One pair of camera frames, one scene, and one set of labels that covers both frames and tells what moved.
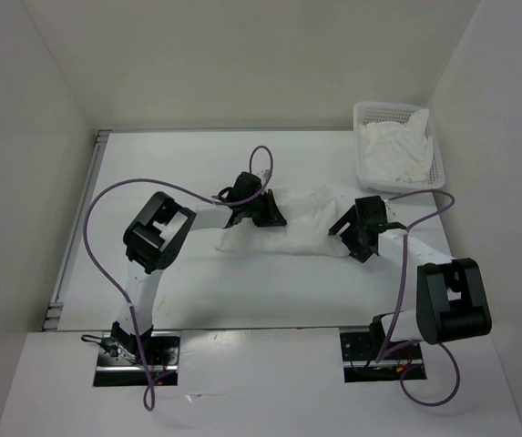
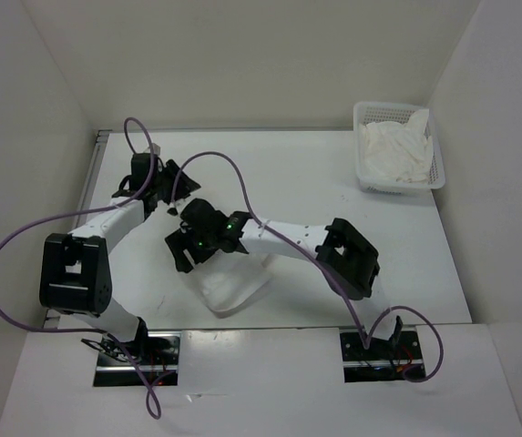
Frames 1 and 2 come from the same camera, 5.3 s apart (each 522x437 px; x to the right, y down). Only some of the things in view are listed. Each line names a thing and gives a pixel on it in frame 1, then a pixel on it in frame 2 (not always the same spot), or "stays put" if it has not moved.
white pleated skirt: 309,213 → 228,281
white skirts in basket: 393,151 stays put
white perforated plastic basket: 372,111 stays put
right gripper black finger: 348,217 → 187,250
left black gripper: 271,217 → 187,186
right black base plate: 404,360 stays put
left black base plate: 158,360 stays put
